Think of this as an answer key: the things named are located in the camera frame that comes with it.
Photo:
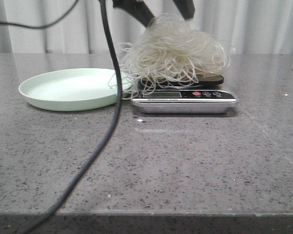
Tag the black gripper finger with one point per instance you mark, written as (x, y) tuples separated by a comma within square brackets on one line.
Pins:
[(186, 8), (137, 9)]

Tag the white vermicelli noodle bundle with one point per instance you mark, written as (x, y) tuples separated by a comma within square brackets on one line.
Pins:
[(170, 53)]

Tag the pale green round plate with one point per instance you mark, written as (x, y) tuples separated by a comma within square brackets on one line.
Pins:
[(71, 90)]

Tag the white pleated curtain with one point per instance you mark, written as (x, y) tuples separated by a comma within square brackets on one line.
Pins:
[(249, 26)]

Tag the silver digital kitchen scale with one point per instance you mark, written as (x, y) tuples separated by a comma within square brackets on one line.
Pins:
[(207, 96)]

